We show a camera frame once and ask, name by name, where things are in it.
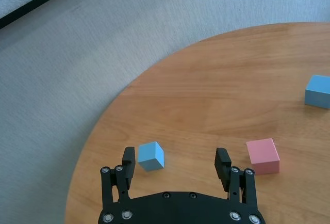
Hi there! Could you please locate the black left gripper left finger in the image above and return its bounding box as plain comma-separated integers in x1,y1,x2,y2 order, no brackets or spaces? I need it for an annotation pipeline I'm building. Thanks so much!
100,146,136,204

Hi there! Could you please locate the blue building block cube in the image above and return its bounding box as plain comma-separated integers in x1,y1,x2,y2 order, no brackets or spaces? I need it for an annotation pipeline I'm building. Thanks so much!
138,141,165,172
304,74,330,110

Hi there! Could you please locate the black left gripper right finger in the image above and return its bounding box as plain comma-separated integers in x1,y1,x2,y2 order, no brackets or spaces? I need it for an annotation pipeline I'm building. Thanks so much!
214,147,258,205

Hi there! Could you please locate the black wall border strip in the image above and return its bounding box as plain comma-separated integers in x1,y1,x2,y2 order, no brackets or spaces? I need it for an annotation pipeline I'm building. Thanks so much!
0,0,90,30

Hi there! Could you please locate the pink building block cube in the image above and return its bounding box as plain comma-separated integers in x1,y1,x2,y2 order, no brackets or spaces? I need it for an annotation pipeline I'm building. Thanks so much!
245,138,281,175

